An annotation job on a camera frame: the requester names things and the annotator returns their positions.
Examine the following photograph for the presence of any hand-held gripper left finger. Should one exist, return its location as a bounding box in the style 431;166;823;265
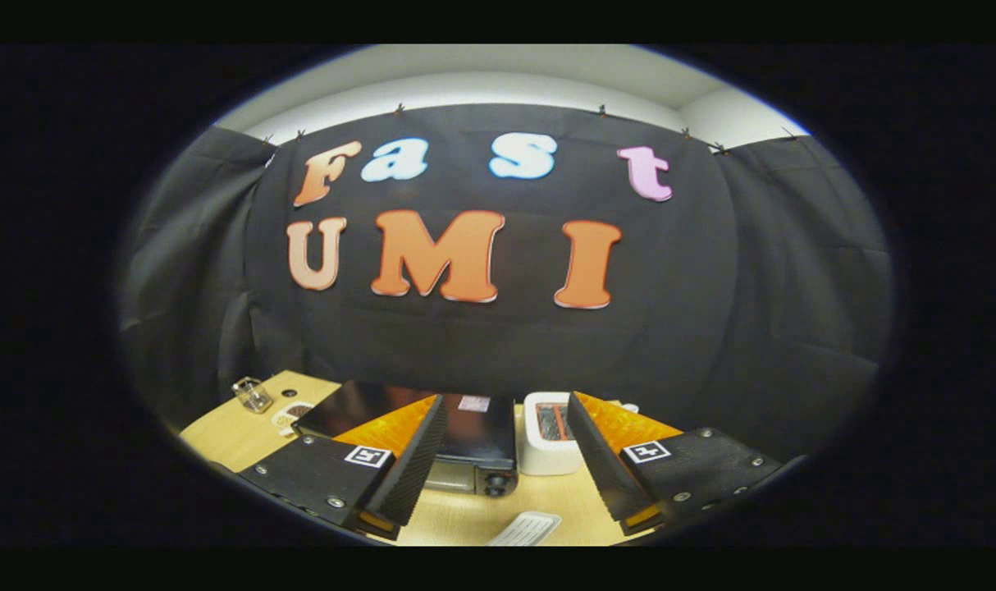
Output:
237;394;448;540

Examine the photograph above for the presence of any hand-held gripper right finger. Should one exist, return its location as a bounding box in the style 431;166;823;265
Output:
567;392;782;536

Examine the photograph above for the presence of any black toaster oven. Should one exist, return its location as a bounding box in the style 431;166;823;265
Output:
291;380;521;498

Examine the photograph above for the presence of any white pop-up toaster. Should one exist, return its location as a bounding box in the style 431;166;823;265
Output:
519;392;585;477

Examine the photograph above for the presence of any white ribbed plastic tray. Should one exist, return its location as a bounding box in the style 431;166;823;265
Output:
486;511;563;547

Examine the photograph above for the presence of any small white flat item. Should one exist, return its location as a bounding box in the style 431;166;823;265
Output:
271;401;314;436

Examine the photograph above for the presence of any small metal wire rack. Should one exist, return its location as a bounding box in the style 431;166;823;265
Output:
232;376;274;414

